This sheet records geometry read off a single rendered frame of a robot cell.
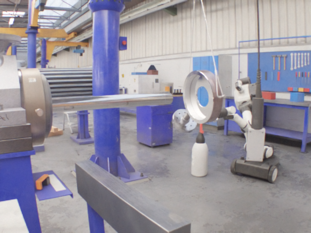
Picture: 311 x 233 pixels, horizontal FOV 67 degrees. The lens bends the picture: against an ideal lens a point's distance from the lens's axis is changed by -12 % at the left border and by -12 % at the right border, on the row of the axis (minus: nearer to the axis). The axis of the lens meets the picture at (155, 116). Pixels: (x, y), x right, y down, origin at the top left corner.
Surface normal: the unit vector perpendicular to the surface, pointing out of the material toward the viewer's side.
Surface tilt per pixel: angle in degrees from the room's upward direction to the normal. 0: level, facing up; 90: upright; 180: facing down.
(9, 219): 0
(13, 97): 90
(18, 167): 90
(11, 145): 90
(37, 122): 106
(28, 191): 90
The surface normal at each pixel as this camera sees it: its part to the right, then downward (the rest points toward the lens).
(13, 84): 0.41, -0.62
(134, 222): -0.81, 0.08
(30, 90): 0.52, -0.35
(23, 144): 0.58, 0.11
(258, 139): -0.36, 0.13
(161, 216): 0.00, -0.99
